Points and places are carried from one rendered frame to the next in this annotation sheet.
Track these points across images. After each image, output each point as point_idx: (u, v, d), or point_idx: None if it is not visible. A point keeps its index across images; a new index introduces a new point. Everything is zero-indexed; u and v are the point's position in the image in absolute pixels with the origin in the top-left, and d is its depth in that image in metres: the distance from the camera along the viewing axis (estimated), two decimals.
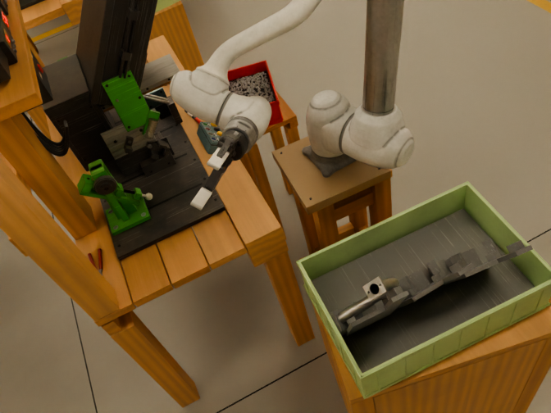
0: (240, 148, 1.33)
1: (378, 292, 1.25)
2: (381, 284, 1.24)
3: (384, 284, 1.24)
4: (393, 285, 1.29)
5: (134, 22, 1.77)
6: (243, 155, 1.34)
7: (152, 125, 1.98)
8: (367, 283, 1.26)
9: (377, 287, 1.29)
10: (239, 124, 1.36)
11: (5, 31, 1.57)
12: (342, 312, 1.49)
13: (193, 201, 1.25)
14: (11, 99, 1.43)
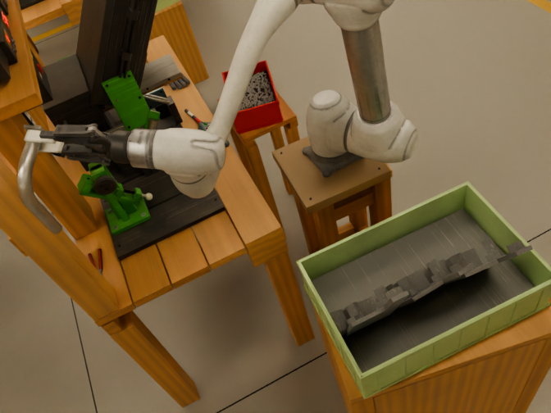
0: (110, 150, 1.16)
1: None
2: (33, 125, 1.18)
3: (30, 126, 1.18)
4: (23, 151, 1.16)
5: (134, 22, 1.77)
6: (112, 159, 1.17)
7: (152, 125, 1.98)
8: None
9: (36, 150, 1.20)
10: (138, 133, 1.16)
11: (5, 31, 1.57)
12: (59, 229, 1.33)
13: None
14: (11, 99, 1.43)
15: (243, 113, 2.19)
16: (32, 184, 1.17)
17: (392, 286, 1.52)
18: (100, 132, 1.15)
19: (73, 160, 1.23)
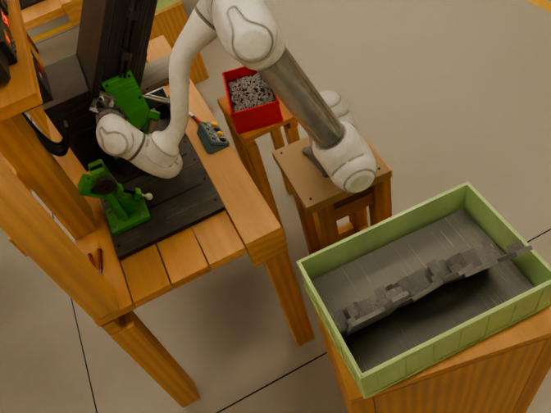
0: None
1: (106, 93, 1.89)
2: (101, 92, 1.87)
3: (99, 93, 1.87)
4: (97, 108, 1.90)
5: (134, 22, 1.77)
6: None
7: (152, 125, 1.98)
8: (110, 97, 1.87)
9: (107, 106, 1.90)
10: (99, 116, 1.67)
11: (5, 31, 1.57)
12: None
13: (110, 98, 1.90)
14: (11, 99, 1.43)
15: (243, 113, 2.19)
16: None
17: (392, 286, 1.52)
18: (95, 110, 1.73)
19: None
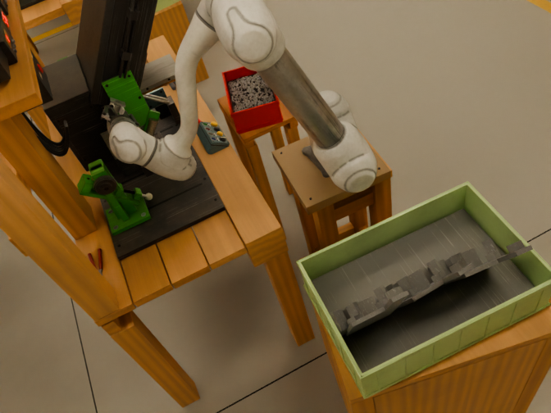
0: None
1: (116, 100, 1.92)
2: (111, 98, 1.90)
3: (110, 99, 1.90)
4: (109, 115, 1.93)
5: (134, 22, 1.77)
6: None
7: (152, 125, 1.98)
8: (120, 104, 1.90)
9: (118, 112, 1.92)
10: (111, 124, 1.69)
11: (5, 31, 1.57)
12: None
13: None
14: (11, 99, 1.43)
15: (243, 113, 2.19)
16: None
17: (392, 286, 1.52)
18: (107, 117, 1.76)
19: None
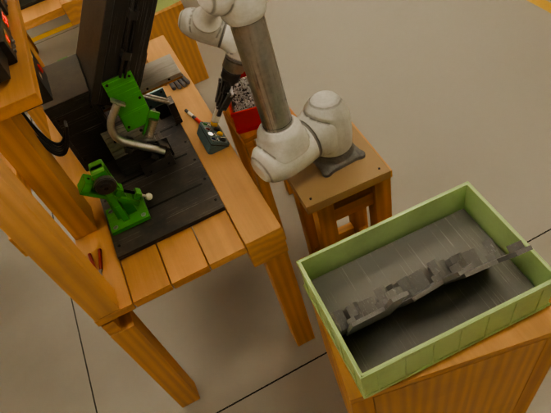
0: None
1: (116, 100, 1.92)
2: (111, 98, 1.90)
3: (110, 99, 1.90)
4: (108, 115, 1.93)
5: (134, 22, 1.77)
6: (220, 76, 2.01)
7: (152, 125, 1.98)
8: (120, 104, 1.90)
9: (118, 112, 1.93)
10: None
11: (5, 31, 1.57)
12: (162, 153, 2.05)
13: (218, 120, 2.14)
14: (11, 99, 1.43)
15: (243, 113, 2.19)
16: (116, 134, 1.95)
17: (392, 286, 1.52)
18: None
19: (221, 108, 2.06)
